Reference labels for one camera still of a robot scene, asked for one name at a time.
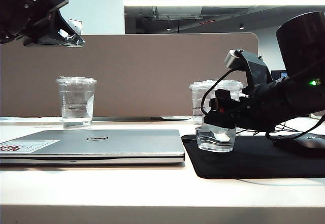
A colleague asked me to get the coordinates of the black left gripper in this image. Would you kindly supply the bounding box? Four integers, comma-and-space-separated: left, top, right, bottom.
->
22, 0, 86, 48

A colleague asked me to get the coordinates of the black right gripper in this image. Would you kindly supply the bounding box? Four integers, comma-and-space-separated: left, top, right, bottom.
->
203, 85, 257, 130

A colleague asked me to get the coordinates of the clear plastic cup with logo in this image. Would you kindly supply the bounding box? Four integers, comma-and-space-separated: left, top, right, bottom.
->
189, 80, 243, 153

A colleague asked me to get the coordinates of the tall clear plastic cup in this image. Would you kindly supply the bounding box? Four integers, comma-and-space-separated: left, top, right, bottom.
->
56, 76, 98, 130

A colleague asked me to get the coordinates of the silver Dell laptop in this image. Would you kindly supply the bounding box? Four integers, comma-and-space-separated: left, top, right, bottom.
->
0, 129, 186, 166

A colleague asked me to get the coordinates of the white red laptop sticker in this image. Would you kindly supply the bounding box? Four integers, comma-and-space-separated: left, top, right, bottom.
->
0, 140, 61, 154

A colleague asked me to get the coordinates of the grey flat partition foot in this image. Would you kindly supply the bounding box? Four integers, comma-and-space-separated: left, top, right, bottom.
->
151, 116, 193, 121

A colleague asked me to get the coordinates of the black mouse pad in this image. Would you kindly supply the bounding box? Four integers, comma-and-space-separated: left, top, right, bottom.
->
181, 134, 325, 180

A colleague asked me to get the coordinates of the background computer monitor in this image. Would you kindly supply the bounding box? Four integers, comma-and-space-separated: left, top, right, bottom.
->
271, 70, 289, 79

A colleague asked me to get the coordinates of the black computer mouse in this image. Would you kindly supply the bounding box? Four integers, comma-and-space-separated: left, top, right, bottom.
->
273, 133, 325, 156

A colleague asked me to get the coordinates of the wide brown desk partition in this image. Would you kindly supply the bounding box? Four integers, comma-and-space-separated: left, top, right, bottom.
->
0, 33, 259, 119

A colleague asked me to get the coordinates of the white ceiling light strip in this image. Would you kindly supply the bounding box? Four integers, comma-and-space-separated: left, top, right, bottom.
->
124, 0, 325, 7

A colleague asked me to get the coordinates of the metal wall plate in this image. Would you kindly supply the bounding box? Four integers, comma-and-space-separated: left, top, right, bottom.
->
69, 19, 83, 35

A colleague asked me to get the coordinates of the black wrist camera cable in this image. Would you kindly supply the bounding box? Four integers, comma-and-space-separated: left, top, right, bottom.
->
201, 68, 244, 115

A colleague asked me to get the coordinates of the thin black mouse cable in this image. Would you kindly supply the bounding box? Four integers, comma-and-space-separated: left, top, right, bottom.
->
236, 122, 293, 137

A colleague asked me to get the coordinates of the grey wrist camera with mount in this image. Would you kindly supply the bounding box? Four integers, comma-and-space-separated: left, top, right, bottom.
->
224, 48, 273, 89

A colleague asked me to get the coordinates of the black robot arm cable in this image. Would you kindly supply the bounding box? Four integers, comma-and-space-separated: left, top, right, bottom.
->
265, 114, 325, 141

